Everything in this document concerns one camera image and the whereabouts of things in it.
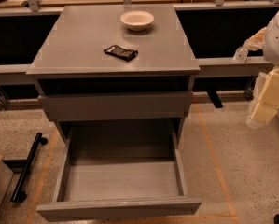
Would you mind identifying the grey drawer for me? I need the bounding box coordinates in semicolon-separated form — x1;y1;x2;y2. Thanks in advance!
38;91;191;121
37;119;201;222

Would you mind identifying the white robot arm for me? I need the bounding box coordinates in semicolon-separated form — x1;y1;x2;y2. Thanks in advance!
243;11;279;129

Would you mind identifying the grey drawer cabinet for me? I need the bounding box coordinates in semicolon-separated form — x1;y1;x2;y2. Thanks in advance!
27;5;200;137

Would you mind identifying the grey top drawer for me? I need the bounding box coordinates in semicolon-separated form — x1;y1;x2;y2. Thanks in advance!
38;91;191;121

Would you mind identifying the black snack packet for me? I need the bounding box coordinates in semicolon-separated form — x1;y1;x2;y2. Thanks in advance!
104;45;138;62

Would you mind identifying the white ceramic bowl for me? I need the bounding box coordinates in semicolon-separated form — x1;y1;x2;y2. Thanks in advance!
120;11;154;32

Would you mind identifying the black metal bar stand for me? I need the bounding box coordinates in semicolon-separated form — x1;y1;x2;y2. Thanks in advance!
10;133;48;203

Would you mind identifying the grey metal rail shelf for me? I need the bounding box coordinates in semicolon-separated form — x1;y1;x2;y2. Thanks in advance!
0;56;273;86

